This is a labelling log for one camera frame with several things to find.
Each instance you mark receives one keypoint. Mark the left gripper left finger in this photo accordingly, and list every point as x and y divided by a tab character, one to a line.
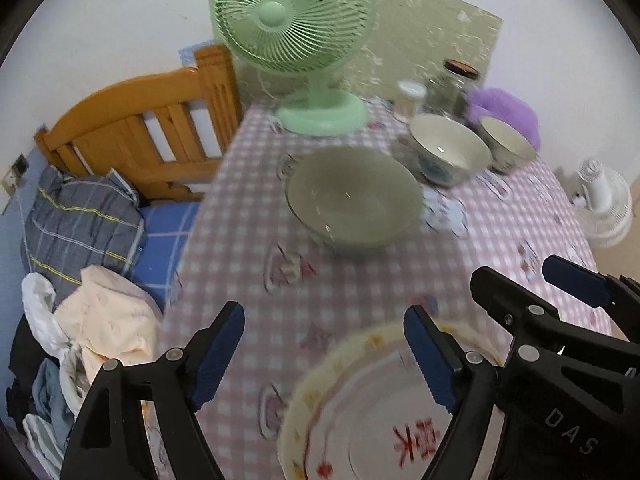
111	436

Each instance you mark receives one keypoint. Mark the pink checkered tablecloth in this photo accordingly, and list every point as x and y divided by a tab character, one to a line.
301	300

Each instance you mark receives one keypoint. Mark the ceramic floral bowl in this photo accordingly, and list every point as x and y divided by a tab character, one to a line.
509	149
448	152
353	199

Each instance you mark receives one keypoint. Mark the white plastic bag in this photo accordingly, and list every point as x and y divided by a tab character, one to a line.
38	296

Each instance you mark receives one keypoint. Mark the peach cloth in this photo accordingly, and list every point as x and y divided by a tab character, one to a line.
108	317

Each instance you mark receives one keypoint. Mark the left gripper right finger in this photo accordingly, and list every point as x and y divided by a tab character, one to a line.
462	382

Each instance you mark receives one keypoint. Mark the purple plush toy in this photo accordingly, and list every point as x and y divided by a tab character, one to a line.
502	105

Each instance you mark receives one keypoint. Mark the pile of clothes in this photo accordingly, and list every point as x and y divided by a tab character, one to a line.
36	403

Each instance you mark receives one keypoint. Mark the glass jar with lid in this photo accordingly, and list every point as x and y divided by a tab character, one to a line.
447	92

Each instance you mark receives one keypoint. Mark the wooden bed headboard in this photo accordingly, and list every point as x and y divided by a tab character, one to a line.
143	128

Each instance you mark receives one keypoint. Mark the white floor fan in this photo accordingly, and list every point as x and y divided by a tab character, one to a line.
603	205

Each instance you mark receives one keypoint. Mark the grey plaid pillow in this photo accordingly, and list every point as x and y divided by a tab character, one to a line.
76	222

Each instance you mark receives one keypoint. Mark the large yellow floral plate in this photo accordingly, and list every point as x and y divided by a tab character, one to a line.
320	384

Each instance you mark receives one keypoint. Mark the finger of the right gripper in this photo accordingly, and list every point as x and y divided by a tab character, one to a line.
592	288
520	309

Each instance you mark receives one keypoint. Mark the cotton swab container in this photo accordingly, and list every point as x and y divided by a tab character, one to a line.
410	97

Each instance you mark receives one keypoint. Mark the green patterned cardboard panel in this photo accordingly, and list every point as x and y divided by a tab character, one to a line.
409	40

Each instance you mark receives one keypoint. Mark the blue bed sheet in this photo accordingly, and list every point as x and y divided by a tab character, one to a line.
166	229

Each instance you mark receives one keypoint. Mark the wall power socket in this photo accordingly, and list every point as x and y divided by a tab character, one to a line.
12	179

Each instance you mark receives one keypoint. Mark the green desk fan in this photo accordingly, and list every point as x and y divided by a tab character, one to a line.
301	38

